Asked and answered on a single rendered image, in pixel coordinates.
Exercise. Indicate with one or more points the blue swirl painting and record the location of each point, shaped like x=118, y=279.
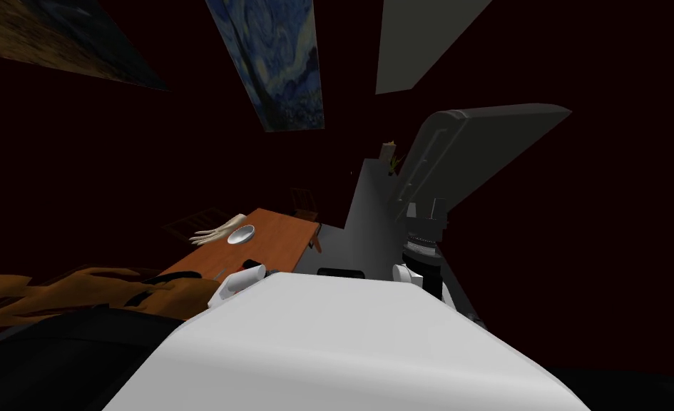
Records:
x=279, y=63

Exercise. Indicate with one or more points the white bowl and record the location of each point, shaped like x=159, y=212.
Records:
x=241, y=234

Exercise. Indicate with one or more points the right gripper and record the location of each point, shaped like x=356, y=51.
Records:
x=427, y=227

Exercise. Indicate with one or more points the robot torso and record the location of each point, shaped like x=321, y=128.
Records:
x=336, y=342

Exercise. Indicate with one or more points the potted plant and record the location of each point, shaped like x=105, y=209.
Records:
x=391, y=155

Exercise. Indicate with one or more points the grey cabinet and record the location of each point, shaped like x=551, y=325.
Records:
x=371, y=228

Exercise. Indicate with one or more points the brown landscape painting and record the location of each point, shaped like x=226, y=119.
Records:
x=57, y=34

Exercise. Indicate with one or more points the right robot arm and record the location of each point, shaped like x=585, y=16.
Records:
x=422, y=251

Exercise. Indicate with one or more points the dark wooden chair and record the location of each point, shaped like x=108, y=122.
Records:
x=304, y=204

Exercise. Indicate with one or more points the brown sofa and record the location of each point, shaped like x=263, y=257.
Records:
x=85, y=294

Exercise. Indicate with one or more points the grey fridge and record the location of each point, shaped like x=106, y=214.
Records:
x=485, y=148

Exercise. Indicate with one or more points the brown wooden table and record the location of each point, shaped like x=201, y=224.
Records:
x=279, y=237

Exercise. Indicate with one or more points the grey window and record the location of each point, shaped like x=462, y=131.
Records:
x=422, y=40

